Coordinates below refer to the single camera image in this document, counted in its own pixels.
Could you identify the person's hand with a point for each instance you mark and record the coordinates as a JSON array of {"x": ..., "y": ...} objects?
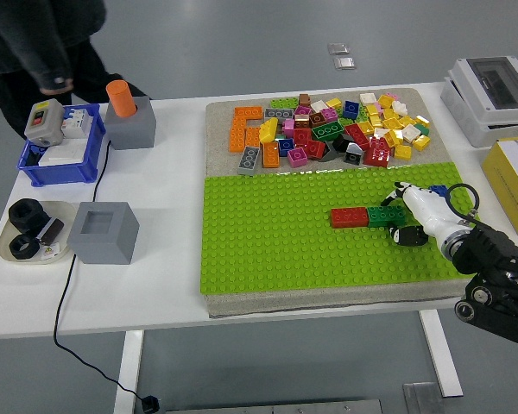
[{"x": 58, "y": 88}]

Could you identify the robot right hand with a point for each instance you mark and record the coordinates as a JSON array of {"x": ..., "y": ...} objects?
[{"x": 427, "y": 211}]

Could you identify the dark green toy brick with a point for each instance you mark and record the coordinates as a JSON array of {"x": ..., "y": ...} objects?
[
  {"x": 327, "y": 131},
  {"x": 384, "y": 215}
]

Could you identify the large red toy brick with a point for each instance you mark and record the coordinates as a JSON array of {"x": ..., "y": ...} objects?
[{"x": 376, "y": 153}]

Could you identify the black and white toy brick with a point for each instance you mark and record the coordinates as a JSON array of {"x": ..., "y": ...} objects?
[{"x": 353, "y": 154}]

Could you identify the magenta toy brick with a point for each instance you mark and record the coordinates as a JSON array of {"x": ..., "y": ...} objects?
[
  {"x": 297, "y": 157},
  {"x": 330, "y": 114},
  {"x": 303, "y": 111}
]

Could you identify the brown toy brick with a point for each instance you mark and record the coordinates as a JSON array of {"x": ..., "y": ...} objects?
[
  {"x": 305, "y": 100},
  {"x": 317, "y": 120}
]

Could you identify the green studded baseplate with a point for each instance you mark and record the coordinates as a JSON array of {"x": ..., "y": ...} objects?
[{"x": 285, "y": 241}]

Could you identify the pink toy brick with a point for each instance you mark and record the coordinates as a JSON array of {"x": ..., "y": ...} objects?
[{"x": 288, "y": 127}]

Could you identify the orange toy brick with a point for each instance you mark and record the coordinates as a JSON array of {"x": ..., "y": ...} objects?
[
  {"x": 271, "y": 155},
  {"x": 253, "y": 137},
  {"x": 237, "y": 136},
  {"x": 248, "y": 111}
]

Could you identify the yellow sloped toy brick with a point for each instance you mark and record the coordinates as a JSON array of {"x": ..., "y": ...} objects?
[{"x": 269, "y": 131}]

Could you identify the grey toy brick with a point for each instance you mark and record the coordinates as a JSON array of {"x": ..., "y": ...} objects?
[
  {"x": 248, "y": 160},
  {"x": 279, "y": 114}
]

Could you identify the lime green toy brick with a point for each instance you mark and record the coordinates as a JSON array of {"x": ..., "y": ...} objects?
[{"x": 284, "y": 103}]

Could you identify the white circuit breaker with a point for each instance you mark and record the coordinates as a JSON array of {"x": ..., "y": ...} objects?
[{"x": 74, "y": 123}]

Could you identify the person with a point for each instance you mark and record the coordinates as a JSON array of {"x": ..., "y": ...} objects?
[{"x": 26, "y": 34}]

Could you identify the orange cylinder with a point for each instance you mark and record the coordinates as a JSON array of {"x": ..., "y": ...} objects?
[{"x": 121, "y": 98}]

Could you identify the black part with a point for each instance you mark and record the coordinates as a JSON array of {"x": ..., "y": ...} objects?
[{"x": 33, "y": 156}]

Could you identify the yellow cardboard box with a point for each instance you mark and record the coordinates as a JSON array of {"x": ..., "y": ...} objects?
[{"x": 507, "y": 190}]

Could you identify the grey block with round socket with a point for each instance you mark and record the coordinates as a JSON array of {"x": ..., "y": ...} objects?
[{"x": 131, "y": 131}]

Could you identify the blue plastic bin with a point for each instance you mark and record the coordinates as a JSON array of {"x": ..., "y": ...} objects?
[{"x": 60, "y": 174}]

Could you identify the white junction box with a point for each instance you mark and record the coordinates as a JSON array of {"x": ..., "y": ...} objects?
[{"x": 479, "y": 133}]

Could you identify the beige tray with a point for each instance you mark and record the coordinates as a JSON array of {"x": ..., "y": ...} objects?
[{"x": 67, "y": 211}]

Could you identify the large black nut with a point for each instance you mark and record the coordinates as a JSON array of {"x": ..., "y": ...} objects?
[{"x": 26, "y": 215}]

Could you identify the white table leg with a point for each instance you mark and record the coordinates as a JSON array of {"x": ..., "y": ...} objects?
[
  {"x": 440, "y": 353},
  {"x": 129, "y": 366}
]

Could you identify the white distribution box with window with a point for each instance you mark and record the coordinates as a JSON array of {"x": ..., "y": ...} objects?
[{"x": 462, "y": 71}]

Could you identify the grey block with square recess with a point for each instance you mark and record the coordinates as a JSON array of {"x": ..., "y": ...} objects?
[{"x": 99, "y": 246}]

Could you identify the grey-brown mat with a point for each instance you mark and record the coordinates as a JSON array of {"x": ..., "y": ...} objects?
[{"x": 218, "y": 129}]

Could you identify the white warning label card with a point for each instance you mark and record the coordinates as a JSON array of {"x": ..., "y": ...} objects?
[{"x": 49, "y": 253}]

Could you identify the small black nut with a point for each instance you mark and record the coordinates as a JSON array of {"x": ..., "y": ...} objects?
[{"x": 17, "y": 250}]

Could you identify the metal floor socket plate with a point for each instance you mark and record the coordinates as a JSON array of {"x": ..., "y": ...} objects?
[
  {"x": 344, "y": 63},
  {"x": 338, "y": 48}
]

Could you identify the small grey metal plate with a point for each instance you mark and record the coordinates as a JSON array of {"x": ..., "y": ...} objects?
[{"x": 423, "y": 399}]

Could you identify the black plug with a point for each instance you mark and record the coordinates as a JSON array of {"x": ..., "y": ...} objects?
[{"x": 149, "y": 403}]

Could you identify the grey push-button switch box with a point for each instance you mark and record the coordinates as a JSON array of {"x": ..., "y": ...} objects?
[{"x": 43, "y": 121}]

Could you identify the white wall switch panel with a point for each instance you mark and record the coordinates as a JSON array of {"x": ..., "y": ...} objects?
[{"x": 62, "y": 156}]

